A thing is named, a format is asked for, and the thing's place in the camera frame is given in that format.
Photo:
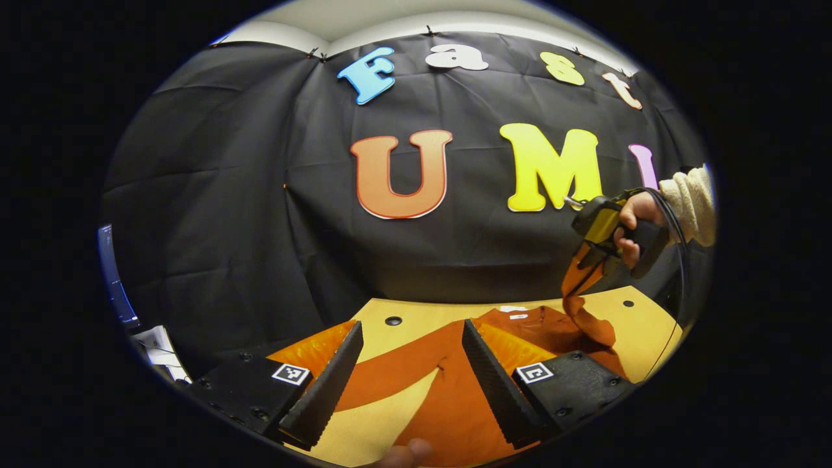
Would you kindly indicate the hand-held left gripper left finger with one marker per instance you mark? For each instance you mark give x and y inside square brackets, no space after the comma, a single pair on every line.
[328,390]

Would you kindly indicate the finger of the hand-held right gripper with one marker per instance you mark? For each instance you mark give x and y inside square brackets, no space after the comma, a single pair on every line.
[575,276]

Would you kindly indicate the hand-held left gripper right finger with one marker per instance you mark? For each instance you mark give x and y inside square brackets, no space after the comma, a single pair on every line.
[497,390]

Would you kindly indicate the white paper hang tag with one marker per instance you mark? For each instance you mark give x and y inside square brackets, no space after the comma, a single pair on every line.
[513,308]

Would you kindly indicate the white papers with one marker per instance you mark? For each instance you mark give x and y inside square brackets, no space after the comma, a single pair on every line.
[159,351]

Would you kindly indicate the black backdrop cloth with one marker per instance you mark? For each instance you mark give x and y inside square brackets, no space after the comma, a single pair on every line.
[260,227]

